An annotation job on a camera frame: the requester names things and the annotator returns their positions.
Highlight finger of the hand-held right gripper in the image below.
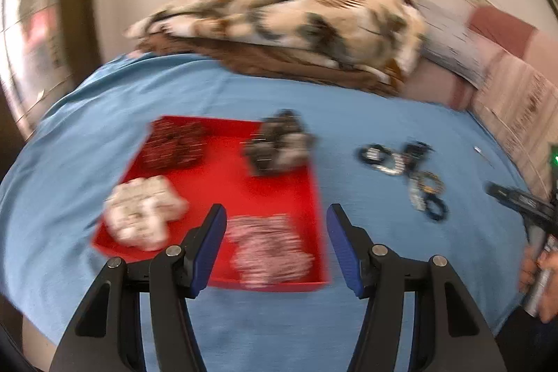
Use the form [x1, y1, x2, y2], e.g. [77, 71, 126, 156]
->
[485, 181, 558, 232]

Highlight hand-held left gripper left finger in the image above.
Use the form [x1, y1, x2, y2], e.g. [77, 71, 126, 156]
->
[49, 203, 228, 372]

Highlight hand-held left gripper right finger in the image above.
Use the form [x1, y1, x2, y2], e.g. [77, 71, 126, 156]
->
[327, 203, 508, 372]

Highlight red tray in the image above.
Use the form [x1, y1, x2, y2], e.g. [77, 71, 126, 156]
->
[91, 116, 330, 293]

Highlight dark blue hair tie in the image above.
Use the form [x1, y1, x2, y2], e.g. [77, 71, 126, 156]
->
[424, 198, 450, 222]

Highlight white pearl bracelet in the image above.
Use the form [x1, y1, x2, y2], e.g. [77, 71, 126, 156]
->
[378, 152, 410, 177]

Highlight black hair clip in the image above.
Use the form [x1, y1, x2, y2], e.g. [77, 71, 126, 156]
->
[403, 141, 434, 164]

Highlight person's right hand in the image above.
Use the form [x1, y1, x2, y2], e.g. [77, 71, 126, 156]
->
[518, 243, 558, 324]

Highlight blue bed sheet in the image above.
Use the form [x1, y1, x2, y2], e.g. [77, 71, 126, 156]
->
[0, 52, 541, 372]

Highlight red checked scrunchie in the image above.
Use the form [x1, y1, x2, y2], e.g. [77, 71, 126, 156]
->
[224, 214, 315, 283]

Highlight small silver hairpin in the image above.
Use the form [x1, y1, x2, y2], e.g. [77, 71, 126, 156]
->
[473, 145, 495, 169]

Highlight white dotted scrunchie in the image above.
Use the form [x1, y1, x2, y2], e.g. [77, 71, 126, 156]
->
[104, 176, 189, 251]

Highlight striped floral cushion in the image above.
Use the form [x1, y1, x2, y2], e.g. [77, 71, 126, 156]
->
[473, 50, 558, 198]

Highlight black dotted scrunchie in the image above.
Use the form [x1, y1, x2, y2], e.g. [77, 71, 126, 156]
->
[244, 123, 284, 177]

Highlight dark red scrunchie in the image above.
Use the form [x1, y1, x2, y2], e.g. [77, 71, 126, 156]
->
[142, 121, 209, 171]

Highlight grey sheer scrunchie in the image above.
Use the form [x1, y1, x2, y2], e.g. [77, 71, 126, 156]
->
[270, 109, 317, 173]

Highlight pink mattress cover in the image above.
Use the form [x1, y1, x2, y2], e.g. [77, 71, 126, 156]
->
[401, 60, 476, 111]

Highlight pale grey pillow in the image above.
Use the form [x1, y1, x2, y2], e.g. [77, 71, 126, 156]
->
[418, 1, 493, 89]

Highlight pink cushion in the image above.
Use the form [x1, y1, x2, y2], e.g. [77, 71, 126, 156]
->
[466, 5, 558, 72]

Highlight brown blanket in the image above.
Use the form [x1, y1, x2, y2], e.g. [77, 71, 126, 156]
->
[135, 34, 404, 98]

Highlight leaf print blanket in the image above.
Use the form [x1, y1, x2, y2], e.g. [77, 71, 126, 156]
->
[124, 0, 430, 85]

